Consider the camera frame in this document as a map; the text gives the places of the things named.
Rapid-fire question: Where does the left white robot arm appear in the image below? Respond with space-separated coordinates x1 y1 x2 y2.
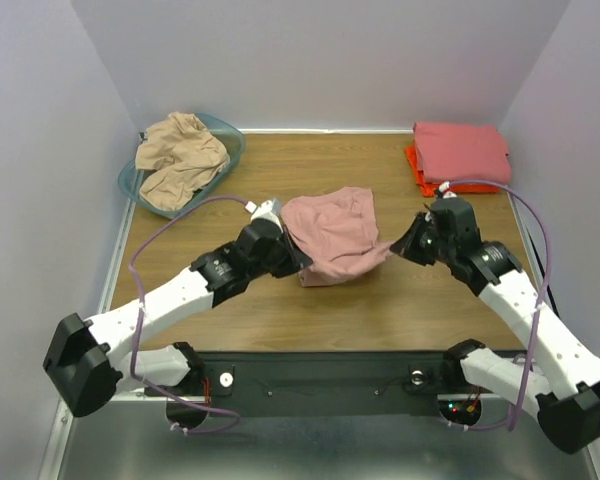
43 218 313 417

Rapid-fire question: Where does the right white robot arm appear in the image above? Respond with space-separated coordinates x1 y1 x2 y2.
390 194 600 454

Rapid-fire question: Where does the folded orange t shirt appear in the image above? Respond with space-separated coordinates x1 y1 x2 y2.
405 144 500 198

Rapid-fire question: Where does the folded salmon pink t shirt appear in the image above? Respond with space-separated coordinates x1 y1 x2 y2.
413 122 512 184

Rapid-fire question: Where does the beige t shirt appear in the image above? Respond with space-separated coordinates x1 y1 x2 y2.
135 112 230 212

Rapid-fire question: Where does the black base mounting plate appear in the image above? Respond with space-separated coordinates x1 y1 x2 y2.
170 351 470 417

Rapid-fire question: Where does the teal plastic basket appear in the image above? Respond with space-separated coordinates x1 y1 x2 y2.
117 114 246 220

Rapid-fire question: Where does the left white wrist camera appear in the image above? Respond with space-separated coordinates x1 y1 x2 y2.
245 198 282 227

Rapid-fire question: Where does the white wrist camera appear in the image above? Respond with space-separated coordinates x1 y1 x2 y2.
434 182 458 203
245 198 282 227

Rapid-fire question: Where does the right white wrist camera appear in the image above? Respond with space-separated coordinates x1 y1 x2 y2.
434 182 458 203

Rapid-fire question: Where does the aluminium frame rail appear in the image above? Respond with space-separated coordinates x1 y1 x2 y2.
39 130 600 480

